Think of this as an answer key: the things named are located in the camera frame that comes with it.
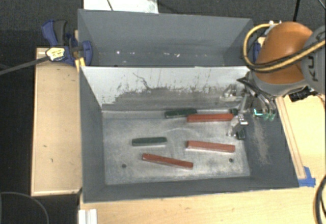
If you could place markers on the dark green flat block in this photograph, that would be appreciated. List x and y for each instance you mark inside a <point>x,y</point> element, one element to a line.
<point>149,141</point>
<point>180,113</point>

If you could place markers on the red-brown flat block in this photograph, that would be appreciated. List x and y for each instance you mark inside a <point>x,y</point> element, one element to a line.
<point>210,146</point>
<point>210,117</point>
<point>166,161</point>

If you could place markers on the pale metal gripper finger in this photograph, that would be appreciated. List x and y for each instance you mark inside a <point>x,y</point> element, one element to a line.
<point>239,126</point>
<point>230,93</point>

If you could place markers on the pale wood flat board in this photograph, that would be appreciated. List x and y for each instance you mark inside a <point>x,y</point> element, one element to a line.
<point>57,128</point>

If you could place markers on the grey metal bin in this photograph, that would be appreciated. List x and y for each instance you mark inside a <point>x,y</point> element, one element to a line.
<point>158,37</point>

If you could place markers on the black cylinder on white bracket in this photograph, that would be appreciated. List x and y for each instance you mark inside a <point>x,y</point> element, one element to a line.
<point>301,95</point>

